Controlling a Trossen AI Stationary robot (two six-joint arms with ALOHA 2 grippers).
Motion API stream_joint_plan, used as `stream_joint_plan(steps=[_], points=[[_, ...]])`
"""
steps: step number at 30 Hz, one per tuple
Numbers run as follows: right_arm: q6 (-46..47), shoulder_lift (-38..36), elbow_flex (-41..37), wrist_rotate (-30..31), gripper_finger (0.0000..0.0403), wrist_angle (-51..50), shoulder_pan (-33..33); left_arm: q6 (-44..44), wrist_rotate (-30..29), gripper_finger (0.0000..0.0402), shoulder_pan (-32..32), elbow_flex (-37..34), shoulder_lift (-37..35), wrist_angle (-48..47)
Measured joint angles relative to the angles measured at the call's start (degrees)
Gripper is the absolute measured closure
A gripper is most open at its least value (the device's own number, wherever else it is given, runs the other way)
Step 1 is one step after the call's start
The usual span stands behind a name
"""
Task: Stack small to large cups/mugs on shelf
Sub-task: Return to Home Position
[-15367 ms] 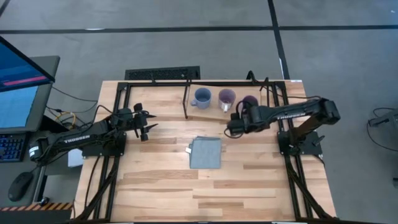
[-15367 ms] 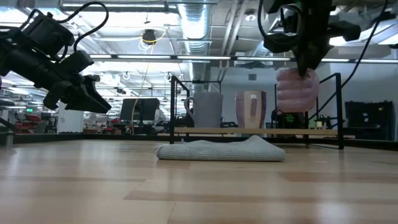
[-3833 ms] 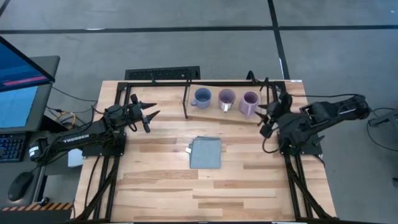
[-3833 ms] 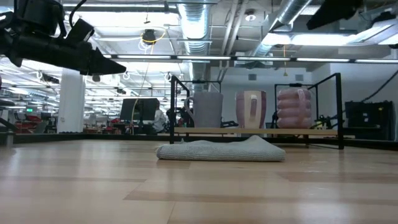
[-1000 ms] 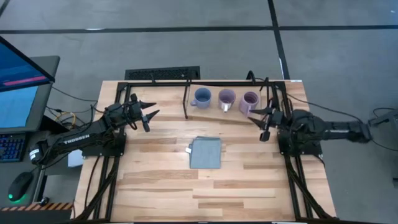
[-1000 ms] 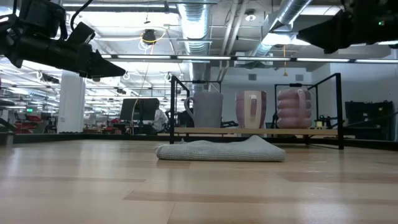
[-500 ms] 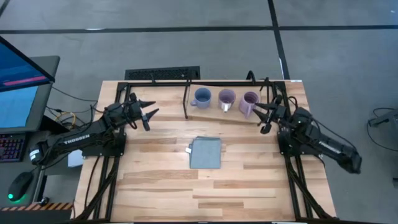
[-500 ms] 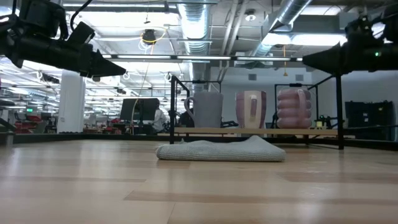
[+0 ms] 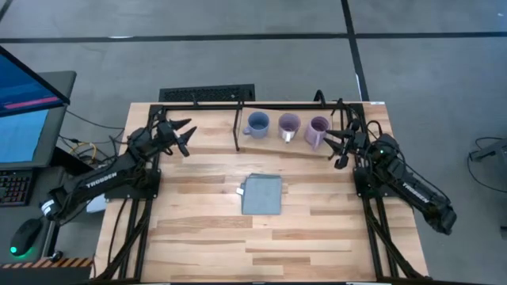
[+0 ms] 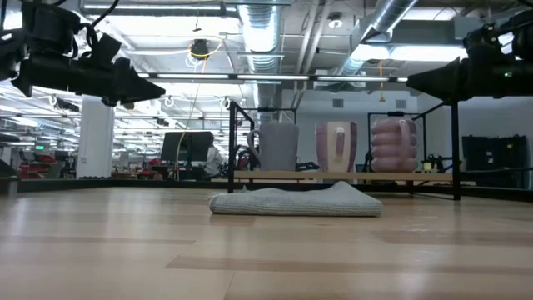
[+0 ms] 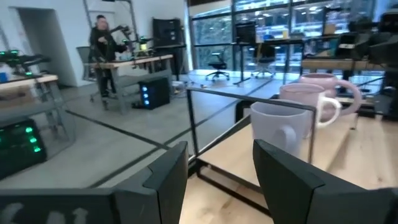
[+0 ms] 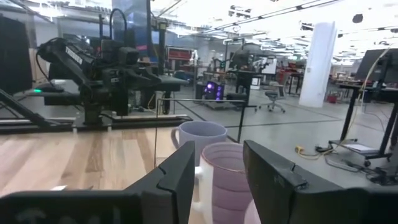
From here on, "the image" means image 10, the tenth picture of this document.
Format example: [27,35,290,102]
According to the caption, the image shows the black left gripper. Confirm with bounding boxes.
[11,32,167,108]

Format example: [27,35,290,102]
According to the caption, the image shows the pink ribbed mug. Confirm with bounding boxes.
[369,118,419,173]

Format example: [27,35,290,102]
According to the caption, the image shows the grey ceramic mug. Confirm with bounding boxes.
[246,122,301,173]

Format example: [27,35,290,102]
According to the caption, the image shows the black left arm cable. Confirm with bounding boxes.
[74,0,121,49]

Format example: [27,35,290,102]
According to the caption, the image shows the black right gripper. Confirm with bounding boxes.
[406,41,533,103]

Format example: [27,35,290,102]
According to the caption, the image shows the black aluminium table frame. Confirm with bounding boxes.
[0,175,533,204]

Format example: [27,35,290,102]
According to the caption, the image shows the person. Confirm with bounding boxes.
[202,132,227,179]

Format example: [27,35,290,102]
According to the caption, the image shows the grey cloth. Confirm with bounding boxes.
[207,180,384,218]

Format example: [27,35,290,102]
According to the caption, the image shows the background black monitor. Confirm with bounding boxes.
[159,130,212,164]

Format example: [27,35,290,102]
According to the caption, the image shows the black ceiling device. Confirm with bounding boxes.
[189,37,212,60]

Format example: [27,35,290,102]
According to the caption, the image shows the wooden shelf black metal frame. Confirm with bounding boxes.
[227,99,462,202]

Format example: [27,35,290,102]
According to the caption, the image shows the white pillar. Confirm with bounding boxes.
[75,94,117,179]

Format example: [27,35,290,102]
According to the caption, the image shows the silver ceiling duct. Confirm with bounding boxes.
[332,0,420,78]
[236,3,286,122]

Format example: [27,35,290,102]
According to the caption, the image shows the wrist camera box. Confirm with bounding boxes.
[462,22,508,55]
[21,1,82,58]

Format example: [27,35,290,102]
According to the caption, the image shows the black cabinets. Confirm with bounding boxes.
[461,134,529,189]

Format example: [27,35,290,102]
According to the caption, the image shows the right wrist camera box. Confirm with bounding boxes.
[462,22,508,55]

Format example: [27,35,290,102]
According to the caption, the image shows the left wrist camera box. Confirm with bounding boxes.
[21,1,82,58]

